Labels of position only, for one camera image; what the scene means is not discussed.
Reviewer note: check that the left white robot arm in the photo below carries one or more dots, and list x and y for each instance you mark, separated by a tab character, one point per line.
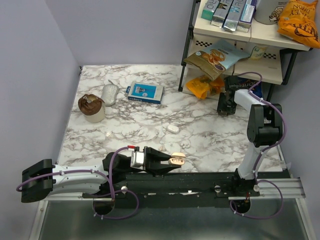
45	178

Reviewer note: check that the white earbud charging case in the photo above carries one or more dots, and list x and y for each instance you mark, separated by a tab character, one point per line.
173	129

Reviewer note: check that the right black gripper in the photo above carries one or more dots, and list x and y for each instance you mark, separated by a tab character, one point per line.
220	106

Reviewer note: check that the teal toothpaste box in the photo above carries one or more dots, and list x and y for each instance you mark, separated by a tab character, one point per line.
209	9

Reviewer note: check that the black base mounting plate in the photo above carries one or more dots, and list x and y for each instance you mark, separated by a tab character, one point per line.
180	190

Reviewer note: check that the gold blue snack bag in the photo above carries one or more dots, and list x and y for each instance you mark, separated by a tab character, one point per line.
215	59

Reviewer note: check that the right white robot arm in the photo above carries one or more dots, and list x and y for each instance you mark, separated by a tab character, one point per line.
264	127

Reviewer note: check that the beige earbud charging case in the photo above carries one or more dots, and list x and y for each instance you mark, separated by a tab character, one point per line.
177	158

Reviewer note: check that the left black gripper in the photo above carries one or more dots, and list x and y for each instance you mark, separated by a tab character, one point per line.
152	165

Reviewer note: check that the black frame shelf rack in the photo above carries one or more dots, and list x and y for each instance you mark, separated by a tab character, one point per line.
275	65

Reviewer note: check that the blue Doritos bag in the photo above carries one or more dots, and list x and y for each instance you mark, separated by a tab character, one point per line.
248	83

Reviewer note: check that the orange snack bag lower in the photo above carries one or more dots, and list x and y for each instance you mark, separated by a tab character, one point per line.
204	87

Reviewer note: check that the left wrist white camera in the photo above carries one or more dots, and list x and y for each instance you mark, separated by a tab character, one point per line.
137	160

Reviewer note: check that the blue Harry's razor box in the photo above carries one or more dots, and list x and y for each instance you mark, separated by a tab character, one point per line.
144	92

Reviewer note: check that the orange kettle chips bag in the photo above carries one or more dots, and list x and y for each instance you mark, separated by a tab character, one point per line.
297	22

